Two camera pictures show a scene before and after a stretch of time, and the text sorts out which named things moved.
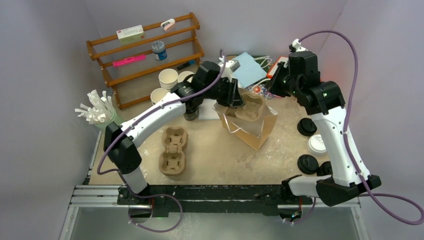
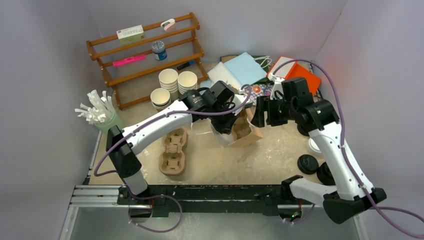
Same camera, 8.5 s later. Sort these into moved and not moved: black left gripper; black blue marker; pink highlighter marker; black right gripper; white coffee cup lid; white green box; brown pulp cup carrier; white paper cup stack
Moved: black left gripper; black right gripper
Not moved: white coffee cup lid; black blue marker; pink highlighter marker; brown pulp cup carrier; white paper cup stack; white green box
